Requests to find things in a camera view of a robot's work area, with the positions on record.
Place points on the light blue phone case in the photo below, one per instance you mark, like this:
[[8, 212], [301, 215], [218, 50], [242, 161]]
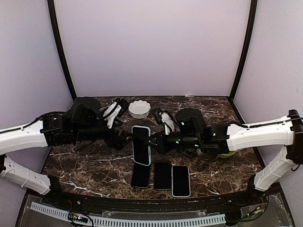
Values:
[[149, 151]]

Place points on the white fluted ceramic bowl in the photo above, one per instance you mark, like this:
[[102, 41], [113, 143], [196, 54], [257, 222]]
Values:
[[139, 109]]

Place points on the lime green bowl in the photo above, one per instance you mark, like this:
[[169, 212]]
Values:
[[226, 155]]

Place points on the small dark phone case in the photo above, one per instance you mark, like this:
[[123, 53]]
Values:
[[140, 144]]

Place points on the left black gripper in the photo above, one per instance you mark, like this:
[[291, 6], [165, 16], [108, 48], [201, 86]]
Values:
[[120, 143]]

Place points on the white slotted cable duct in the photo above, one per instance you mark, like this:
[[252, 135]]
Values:
[[128, 219]]

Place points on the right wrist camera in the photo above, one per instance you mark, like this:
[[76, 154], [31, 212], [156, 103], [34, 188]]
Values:
[[165, 119]]

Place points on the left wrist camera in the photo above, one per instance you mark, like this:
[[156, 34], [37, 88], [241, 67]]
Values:
[[114, 112]]

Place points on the black front rail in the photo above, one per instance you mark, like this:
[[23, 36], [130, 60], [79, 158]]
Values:
[[98, 204]]

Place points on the white patterned mug yellow inside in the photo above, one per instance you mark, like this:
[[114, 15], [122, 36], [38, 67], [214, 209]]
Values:
[[198, 151]]

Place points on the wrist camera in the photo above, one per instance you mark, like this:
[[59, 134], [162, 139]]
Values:
[[114, 112], [165, 119]]

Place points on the purple smartphone dark screen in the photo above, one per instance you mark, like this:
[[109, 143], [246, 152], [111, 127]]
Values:
[[162, 175]]

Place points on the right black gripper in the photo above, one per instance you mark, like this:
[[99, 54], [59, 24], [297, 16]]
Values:
[[161, 147]]

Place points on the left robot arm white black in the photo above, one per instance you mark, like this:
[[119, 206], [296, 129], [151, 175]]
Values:
[[84, 121]]

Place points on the light blue smartphone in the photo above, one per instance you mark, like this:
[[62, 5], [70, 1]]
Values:
[[180, 181]]

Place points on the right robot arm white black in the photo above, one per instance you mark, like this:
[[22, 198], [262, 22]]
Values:
[[193, 133]]

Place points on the left black frame post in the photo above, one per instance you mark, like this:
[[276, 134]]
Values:
[[59, 47]]

